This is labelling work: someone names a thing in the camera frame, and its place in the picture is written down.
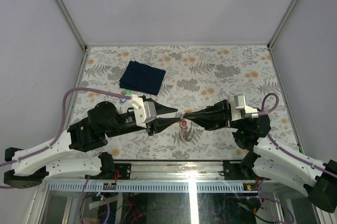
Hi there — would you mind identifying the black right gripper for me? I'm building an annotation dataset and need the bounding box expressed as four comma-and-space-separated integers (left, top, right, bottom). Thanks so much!
184, 99, 244, 131

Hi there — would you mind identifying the metal keyring with yellow grip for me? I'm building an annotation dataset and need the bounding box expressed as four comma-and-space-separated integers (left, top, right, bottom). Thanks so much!
177, 109, 193, 143

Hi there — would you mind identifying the key with red tag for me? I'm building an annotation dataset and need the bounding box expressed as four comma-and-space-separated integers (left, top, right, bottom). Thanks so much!
180, 120, 187, 128

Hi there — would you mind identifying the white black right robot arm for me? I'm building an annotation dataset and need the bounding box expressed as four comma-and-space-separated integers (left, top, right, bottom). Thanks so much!
183, 93, 336, 213

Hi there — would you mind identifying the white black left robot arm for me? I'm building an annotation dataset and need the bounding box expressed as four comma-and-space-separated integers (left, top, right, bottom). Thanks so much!
3, 97, 179, 189

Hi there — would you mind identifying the key with green tag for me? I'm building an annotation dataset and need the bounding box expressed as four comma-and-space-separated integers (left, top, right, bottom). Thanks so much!
122, 90, 132, 96

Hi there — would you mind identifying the floral patterned table mat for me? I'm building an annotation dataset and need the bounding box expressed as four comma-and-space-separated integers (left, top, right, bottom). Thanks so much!
79, 45, 282, 160

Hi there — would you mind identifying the dark navy folded cloth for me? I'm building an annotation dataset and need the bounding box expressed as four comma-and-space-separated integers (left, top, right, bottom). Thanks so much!
120, 61, 166, 95

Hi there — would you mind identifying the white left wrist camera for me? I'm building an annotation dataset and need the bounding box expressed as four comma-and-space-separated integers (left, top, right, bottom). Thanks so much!
130, 95, 157, 128

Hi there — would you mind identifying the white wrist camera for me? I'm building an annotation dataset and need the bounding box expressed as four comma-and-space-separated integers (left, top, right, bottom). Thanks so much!
130, 95, 157, 128
231, 94, 259, 121

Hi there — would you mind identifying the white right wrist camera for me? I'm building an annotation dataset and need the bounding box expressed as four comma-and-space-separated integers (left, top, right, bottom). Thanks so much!
231, 94, 259, 121

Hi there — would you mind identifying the aluminium front rail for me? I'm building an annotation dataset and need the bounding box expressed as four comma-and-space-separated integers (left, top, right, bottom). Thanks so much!
43, 158, 256, 181

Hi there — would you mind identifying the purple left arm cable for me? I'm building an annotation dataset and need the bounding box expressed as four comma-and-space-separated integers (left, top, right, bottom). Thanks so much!
0, 87, 132, 189

